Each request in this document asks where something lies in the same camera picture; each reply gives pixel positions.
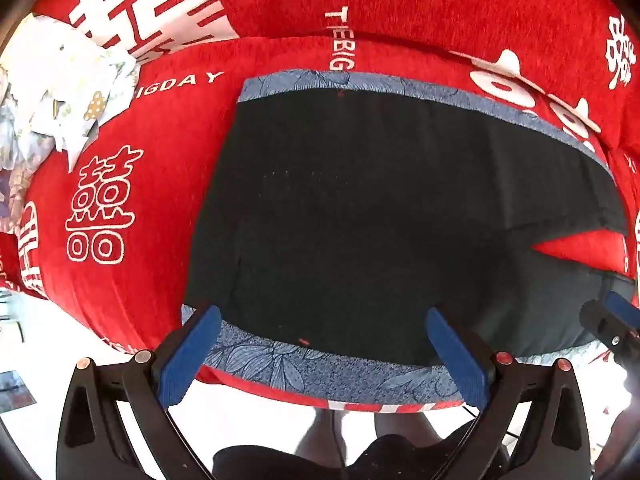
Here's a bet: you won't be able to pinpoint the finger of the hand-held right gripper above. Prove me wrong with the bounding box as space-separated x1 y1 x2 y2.
580 299 640 361
604 291 640 330

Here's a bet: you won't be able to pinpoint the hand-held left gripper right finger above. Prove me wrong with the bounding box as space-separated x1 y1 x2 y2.
425 307 594 480

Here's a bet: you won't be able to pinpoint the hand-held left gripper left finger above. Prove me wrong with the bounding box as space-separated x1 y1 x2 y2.
56 305 223 480

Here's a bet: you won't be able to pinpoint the black pants with blue floral trim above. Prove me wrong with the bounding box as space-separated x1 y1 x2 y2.
181 69 638 407

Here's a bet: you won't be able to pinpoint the person's bare leg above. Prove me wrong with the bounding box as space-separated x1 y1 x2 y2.
374 410 443 450
300 406 348 466

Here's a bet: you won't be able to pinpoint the red printed blanket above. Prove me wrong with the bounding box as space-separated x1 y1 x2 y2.
0 0 640 413

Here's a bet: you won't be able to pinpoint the white floral quilt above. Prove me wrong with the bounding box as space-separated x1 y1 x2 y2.
0 12 142 231

